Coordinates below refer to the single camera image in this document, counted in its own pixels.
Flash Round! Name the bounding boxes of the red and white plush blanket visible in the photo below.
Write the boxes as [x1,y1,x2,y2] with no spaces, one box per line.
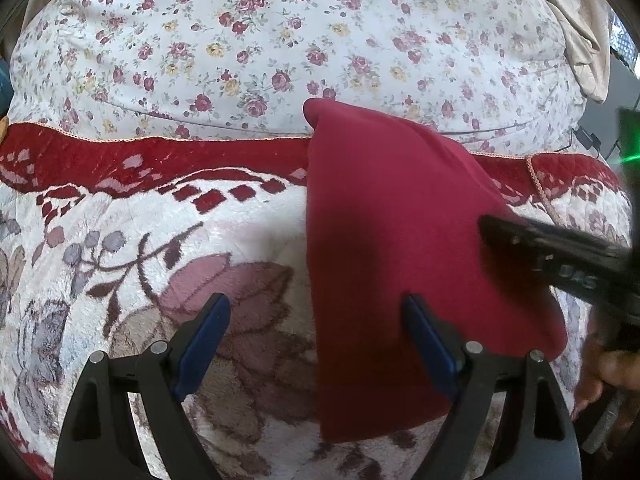
[1,124,631,479]

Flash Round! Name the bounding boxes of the beige cloth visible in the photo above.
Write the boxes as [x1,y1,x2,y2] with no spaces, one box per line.
[546,0,611,103]

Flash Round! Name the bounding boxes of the person's right hand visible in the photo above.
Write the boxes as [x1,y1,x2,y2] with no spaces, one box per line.
[572,307,639,458]

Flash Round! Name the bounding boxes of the white floral quilt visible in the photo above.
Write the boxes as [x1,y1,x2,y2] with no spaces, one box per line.
[9,0,586,155]

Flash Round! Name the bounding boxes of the dark red small garment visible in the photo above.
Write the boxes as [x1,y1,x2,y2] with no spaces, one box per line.
[304,99,567,442]

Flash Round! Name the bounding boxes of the black cable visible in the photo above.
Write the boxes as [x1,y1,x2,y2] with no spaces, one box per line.
[554,127,624,162]

